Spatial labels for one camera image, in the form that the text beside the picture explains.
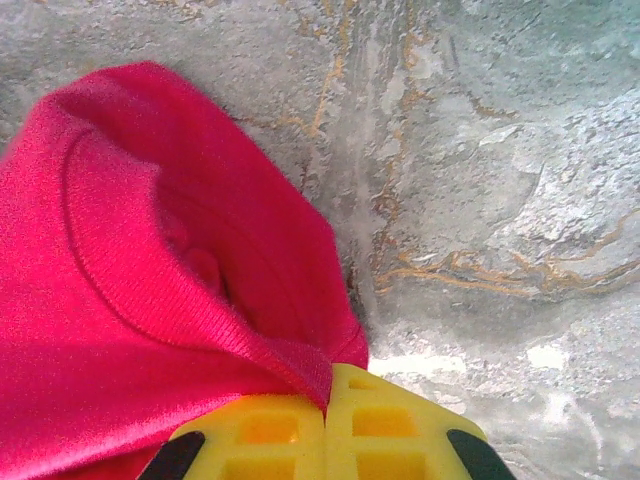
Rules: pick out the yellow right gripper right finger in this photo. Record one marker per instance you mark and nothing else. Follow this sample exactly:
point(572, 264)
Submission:
point(400, 435)

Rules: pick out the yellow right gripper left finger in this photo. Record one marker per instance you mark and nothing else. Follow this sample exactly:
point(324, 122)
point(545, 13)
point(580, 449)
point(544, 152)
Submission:
point(280, 440)

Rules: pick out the red t-shirt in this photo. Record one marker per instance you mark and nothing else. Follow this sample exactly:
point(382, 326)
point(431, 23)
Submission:
point(150, 250)

